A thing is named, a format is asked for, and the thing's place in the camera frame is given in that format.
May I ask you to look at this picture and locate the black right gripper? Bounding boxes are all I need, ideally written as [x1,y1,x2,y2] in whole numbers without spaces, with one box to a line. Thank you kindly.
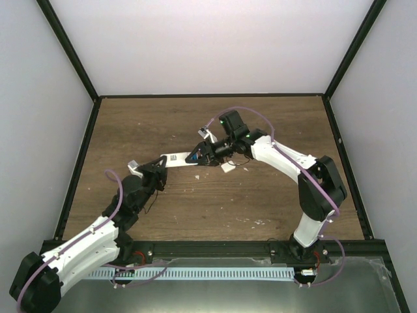
[188,135,237,166]

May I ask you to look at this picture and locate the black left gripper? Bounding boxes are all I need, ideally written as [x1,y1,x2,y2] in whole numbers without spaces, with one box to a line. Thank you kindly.
[134,156,169,213]

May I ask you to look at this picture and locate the white air conditioner remote control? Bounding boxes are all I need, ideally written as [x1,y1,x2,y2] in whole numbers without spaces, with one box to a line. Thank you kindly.
[160,152,197,168]

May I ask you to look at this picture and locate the white remote battery cover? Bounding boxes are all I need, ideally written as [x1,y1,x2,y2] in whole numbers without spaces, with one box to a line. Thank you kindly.
[221,162,236,173]

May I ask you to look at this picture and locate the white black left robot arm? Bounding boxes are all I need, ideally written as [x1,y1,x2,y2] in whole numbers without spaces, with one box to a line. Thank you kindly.
[9,156,167,312]

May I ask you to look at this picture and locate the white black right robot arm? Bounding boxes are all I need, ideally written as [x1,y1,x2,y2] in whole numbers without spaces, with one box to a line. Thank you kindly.
[185,106,347,263]

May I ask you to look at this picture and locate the metal front plate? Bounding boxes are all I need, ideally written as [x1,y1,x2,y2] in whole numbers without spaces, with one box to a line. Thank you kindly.
[52,257,400,312]

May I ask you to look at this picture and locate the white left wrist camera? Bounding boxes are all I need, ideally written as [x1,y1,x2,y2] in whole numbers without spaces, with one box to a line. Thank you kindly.
[127,160,143,178]

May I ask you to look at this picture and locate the light blue slotted cable duct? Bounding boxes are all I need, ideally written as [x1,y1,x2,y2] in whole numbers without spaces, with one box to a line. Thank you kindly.
[87,267,295,281]

